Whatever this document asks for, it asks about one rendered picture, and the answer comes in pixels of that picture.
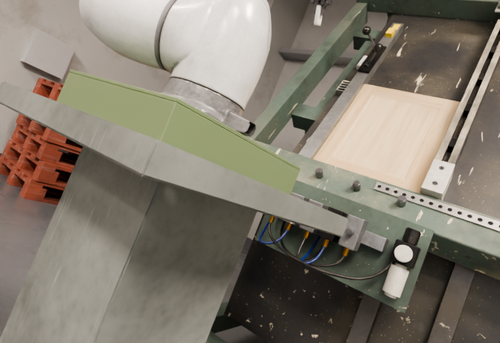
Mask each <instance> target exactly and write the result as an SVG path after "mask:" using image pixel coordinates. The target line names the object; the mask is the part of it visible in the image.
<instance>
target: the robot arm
mask: <svg viewBox="0 0 500 343"><path fill-rule="evenodd" d="M332 2H333V0H311V3H313V4H314V5H315V9H314V15H315V20H314V25H318V26H321V20H322V16H324V14H325V9H326V6H328V5H331V4H332ZM79 8H80V15H81V17H82V20H83V22H84V24H85V25H86V27H87V28H88V29H89V30H90V31H91V32H92V33H93V34H94V35H95V36H96V37H97V38H98V39H99V40H100V41H101V42H102V43H104V44H105V45H107V46H108V47H110V48H111V49H112V50H113V51H114V52H116V53H118V54H120V55H122V56H124V57H126V58H128V59H131V60H134V61H136V62H139V63H141V64H144V65H148V66H150V67H153V68H159V69H162V70H165V71H168V72H170V73H171V76H170V79H169V80H168V82H167V85H166V86H165V87H164V90H163V92H161V94H166V95H169V96H172V97H177V98H179V99H181V100H183V101H184V102H186V103H188V104H190V105H191V106H193V107H195V108H197V109H198V110H200V111H202V112H204V113H205V114H207V115H209V116H211V117H212V118H214V119H216V120H218V121H219V122H221V123H223V124H225V125H226V126H229V127H231V128H232V129H234V130H236V131H237V132H239V133H241V134H242V135H244V136H246V137H247V138H250V139H251V140H253V141H255V140H254V139H253V138H251V136H252V135H253V134H254V132H255V130H256V125H255V124H253V123H252V122H251V121H248V120H246V119H245V118H242V115H243V111H244V109H245V107H246V105H247V103H248V101H249V99H250V97H251V96H252V94H253V92H254V90H255V87H256V85H257V83H258V80H259V79H260V76H261V74H262V71H263V68H264V65H265V63H266V59H267V57H268V54H269V49H270V45H271V38H272V25H271V14H270V9H269V4H268V2H267V0H79Z"/></svg>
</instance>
